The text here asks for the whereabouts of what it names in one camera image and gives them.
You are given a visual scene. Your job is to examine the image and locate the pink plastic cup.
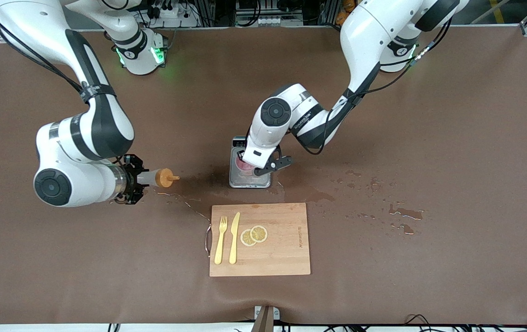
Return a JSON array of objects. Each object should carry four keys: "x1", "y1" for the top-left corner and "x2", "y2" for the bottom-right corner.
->
[{"x1": 236, "y1": 156, "x2": 258, "y2": 178}]

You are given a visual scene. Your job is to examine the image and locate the white squeeze bottle orange cap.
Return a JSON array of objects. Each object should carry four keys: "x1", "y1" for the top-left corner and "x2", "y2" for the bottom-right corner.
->
[{"x1": 137, "y1": 168, "x2": 180, "y2": 189}]

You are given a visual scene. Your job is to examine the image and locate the steel digital kitchen scale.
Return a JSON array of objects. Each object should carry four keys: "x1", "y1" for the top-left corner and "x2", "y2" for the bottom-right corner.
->
[{"x1": 229, "y1": 136, "x2": 272, "y2": 189}]

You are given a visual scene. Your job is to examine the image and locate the yellow plastic knife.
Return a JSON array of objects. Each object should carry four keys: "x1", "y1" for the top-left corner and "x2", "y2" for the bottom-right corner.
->
[{"x1": 229, "y1": 212, "x2": 241, "y2": 265}]

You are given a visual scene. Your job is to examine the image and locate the wooden cutting board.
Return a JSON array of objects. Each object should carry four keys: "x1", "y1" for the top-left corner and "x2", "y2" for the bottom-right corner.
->
[{"x1": 205, "y1": 203, "x2": 311, "y2": 277}]

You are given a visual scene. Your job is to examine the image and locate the yellow plastic fork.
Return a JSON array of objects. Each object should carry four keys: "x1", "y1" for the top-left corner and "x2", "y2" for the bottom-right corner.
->
[{"x1": 214, "y1": 216, "x2": 228, "y2": 265}]

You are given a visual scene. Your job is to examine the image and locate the grey socket strip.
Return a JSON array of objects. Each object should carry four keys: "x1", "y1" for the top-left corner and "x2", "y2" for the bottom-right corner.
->
[{"x1": 237, "y1": 15, "x2": 303, "y2": 26}]

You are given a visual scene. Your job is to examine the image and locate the white power strip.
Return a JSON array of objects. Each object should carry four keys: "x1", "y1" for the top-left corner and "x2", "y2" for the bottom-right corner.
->
[{"x1": 150, "y1": 4, "x2": 199, "y2": 27}]

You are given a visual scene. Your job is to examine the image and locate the orange packaged snacks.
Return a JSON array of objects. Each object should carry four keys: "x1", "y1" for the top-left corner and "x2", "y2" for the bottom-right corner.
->
[{"x1": 336, "y1": 0, "x2": 361, "y2": 26}]

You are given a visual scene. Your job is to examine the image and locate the metal bracket with post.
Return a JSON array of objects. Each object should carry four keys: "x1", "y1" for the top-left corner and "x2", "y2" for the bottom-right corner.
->
[{"x1": 252, "y1": 305, "x2": 281, "y2": 332}]

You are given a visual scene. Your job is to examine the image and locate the black floor cable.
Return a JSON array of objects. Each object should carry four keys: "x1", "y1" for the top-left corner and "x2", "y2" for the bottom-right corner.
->
[{"x1": 402, "y1": 314, "x2": 437, "y2": 332}]

